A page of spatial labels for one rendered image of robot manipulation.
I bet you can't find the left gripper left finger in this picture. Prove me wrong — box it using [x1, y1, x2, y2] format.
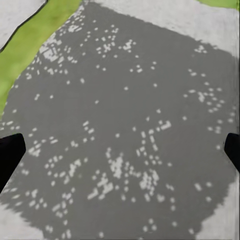
[0, 132, 26, 193]

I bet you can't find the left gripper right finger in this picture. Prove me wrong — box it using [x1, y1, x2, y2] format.
[224, 132, 240, 172]

